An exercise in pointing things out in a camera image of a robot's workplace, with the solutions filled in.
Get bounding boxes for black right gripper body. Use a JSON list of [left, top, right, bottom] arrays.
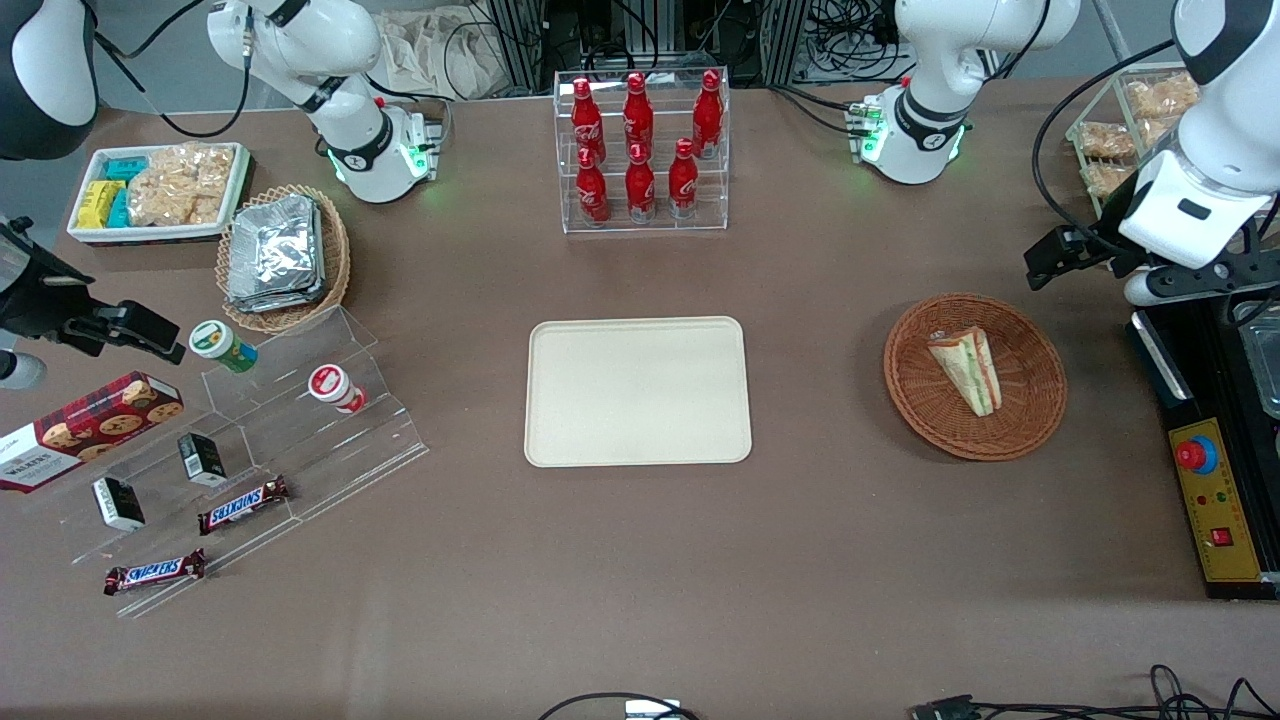
[[0, 215, 98, 341]]

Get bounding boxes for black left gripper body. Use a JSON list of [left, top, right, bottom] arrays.
[[1095, 205, 1280, 301]]

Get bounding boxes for plastic-wrapped triangle sandwich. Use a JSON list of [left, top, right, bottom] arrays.
[[927, 326, 1003, 418]]

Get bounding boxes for dark brown wicker basket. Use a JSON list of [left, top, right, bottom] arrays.
[[884, 292, 1068, 462]]

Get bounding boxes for light brown wicker basket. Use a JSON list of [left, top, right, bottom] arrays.
[[216, 184, 352, 334]]

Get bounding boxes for beige plastic tray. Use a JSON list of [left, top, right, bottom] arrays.
[[525, 316, 753, 468]]

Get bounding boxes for green snack can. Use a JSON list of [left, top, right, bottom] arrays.
[[189, 320, 259, 374]]

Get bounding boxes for red tartan cookie box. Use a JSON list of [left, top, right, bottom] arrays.
[[0, 371, 185, 494]]

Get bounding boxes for white rectangular snack bin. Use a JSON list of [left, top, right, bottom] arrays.
[[67, 142, 252, 246]]

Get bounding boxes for yellow snack packet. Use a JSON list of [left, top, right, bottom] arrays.
[[76, 180, 127, 230]]

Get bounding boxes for small black box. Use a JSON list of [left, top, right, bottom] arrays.
[[92, 476, 146, 532], [177, 432, 228, 488]]

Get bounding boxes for clear bag of crackers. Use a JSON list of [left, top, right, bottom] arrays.
[[127, 143, 237, 227]]

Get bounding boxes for silver foil packets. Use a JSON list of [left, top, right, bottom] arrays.
[[226, 195, 327, 313]]

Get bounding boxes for black control box yellow panel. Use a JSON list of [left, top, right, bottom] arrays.
[[1128, 295, 1280, 601]]

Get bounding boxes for clear plastic container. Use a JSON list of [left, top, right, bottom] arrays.
[[1232, 298, 1280, 421]]

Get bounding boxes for red snack can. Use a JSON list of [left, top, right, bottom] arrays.
[[307, 364, 368, 415]]

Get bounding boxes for brown chocolate bar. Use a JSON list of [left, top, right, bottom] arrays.
[[103, 548, 207, 596], [197, 476, 291, 536]]

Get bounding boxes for clear acrylic stepped stand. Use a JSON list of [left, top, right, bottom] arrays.
[[20, 305, 431, 619]]

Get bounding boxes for clear acrylic bottle rack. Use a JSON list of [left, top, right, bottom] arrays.
[[553, 68, 731, 235]]

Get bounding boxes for red cola bottle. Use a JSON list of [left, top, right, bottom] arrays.
[[692, 70, 725, 159], [667, 138, 701, 219], [575, 148, 611, 225], [570, 78, 607, 166], [622, 72, 656, 161], [624, 143, 658, 223]]

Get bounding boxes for beige cloth bag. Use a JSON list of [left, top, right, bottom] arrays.
[[372, 8, 503, 101]]

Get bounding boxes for dark equipment rack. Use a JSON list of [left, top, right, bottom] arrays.
[[480, 0, 901, 89]]

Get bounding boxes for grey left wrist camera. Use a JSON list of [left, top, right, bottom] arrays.
[[1124, 262, 1216, 307]]

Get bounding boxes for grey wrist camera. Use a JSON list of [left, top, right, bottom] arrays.
[[1124, 262, 1216, 307], [0, 350, 48, 391]]

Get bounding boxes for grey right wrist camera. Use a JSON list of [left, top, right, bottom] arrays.
[[0, 350, 48, 391]]

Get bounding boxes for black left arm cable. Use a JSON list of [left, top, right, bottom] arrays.
[[1030, 40, 1179, 239]]

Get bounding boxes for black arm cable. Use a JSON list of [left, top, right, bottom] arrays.
[[1030, 40, 1179, 239], [92, 0, 253, 139]]

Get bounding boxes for metal wire rack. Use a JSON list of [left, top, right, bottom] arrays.
[[1064, 62, 1216, 217]]

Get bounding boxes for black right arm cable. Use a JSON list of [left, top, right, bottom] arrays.
[[92, 0, 253, 139]]

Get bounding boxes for black arm base cables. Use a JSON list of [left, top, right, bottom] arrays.
[[768, 82, 873, 137]]

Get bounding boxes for black cable with connector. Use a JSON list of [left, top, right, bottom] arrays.
[[910, 664, 1280, 720]]

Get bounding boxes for black looped cable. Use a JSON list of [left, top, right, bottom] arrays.
[[538, 691, 703, 720]]

